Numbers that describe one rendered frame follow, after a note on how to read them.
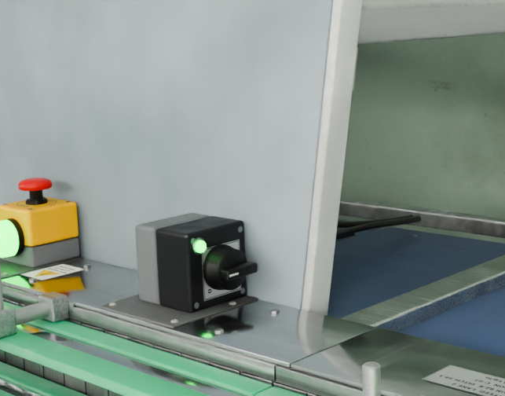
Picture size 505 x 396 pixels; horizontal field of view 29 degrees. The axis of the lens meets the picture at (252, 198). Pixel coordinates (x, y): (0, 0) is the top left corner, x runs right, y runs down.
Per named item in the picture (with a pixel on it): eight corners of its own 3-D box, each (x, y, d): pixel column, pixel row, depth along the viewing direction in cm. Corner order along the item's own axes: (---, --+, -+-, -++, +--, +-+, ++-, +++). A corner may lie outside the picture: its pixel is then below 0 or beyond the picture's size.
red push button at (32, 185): (13, 207, 119) (11, 179, 119) (41, 202, 122) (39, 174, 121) (32, 210, 116) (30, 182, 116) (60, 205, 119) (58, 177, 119)
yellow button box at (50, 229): (51, 249, 126) (0, 261, 120) (46, 191, 124) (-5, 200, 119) (84, 256, 121) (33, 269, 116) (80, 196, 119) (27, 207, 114)
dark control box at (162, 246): (198, 283, 107) (137, 301, 101) (194, 210, 105) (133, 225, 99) (253, 295, 101) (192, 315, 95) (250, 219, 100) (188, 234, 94)
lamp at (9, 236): (5, 252, 119) (-17, 257, 117) (1, 216, 118) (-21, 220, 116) (26, 258, 116) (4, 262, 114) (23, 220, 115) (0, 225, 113)
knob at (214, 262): (236, 284, 99) (260, 289, 97) (203, 294, 96) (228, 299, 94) (234, 240, 98) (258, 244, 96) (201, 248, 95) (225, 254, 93)
